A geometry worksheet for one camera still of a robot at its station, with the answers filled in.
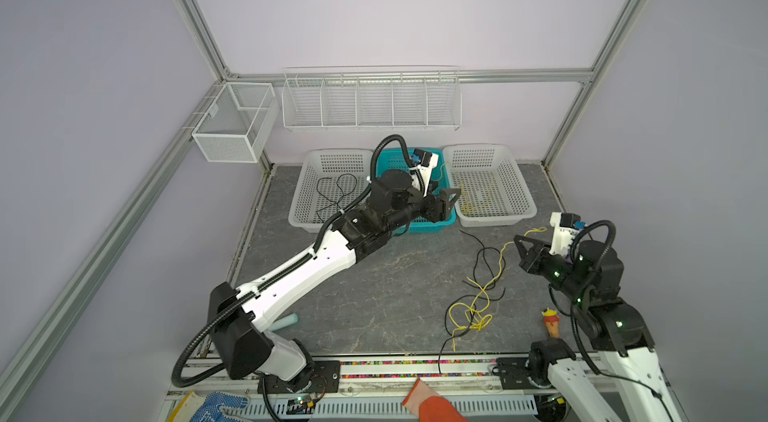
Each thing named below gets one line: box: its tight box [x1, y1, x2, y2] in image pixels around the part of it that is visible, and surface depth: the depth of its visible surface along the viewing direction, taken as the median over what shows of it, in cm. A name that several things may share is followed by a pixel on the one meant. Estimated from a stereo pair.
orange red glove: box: [402, 377, 469, 422], surface depth 72 cm
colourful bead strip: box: [340, 359, 497, 379], surface depth 77 cm
